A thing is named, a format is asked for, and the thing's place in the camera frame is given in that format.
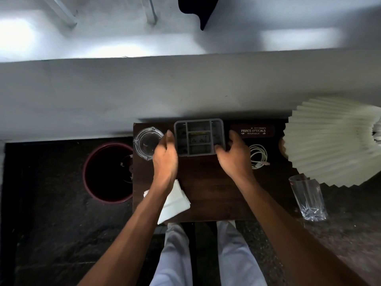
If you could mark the person's right hand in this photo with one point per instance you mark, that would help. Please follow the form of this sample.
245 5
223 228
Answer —
236 163

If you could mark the person's left hand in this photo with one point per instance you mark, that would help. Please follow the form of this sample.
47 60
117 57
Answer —
165 163

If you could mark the person's right thumb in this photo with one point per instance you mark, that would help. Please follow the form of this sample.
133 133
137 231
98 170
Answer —
220 149

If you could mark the person's left fingers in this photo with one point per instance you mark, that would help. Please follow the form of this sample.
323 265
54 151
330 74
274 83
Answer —
168 139

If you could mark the grey plastic organizer tray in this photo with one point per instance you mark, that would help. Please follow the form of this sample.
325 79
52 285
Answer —
198 136

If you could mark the person's left forearm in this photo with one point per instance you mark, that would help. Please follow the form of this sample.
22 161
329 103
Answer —
131 238

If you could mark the person's right forearm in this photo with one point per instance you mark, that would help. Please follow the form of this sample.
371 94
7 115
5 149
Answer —
291 235

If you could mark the clear glass ashtray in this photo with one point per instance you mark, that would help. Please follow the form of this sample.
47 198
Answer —
145 142

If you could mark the brown spectacle case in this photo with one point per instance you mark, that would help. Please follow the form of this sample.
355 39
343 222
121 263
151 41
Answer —
253 131

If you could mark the white paper napkin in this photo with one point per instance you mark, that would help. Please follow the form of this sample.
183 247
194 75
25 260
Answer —
177 202

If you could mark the dark red waste bin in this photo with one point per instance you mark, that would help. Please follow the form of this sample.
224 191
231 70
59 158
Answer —
104 175

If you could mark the clear drinking glass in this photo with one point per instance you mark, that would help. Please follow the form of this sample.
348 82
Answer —
309 199

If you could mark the white pleated lampshade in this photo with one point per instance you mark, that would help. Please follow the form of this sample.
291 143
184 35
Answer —
330 139

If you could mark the white trousers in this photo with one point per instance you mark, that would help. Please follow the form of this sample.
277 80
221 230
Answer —
175 259

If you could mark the white window bar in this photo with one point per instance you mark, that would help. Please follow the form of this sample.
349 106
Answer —
150 10
61 10

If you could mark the dark hanging cloth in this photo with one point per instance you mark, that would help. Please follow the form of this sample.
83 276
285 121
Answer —
202 8

